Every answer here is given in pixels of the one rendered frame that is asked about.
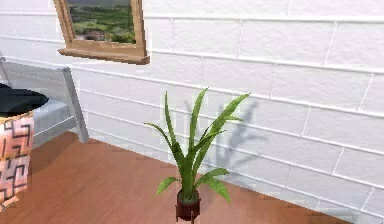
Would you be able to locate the green house plant red pot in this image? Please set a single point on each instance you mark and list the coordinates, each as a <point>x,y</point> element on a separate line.
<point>188,160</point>

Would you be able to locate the wooden framed window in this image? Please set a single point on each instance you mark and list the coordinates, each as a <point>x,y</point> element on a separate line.
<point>103,26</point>

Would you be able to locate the black pillow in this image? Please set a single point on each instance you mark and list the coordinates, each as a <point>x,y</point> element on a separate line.
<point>18,100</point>

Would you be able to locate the grey bed frame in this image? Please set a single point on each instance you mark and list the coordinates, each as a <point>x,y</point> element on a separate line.
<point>63,100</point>

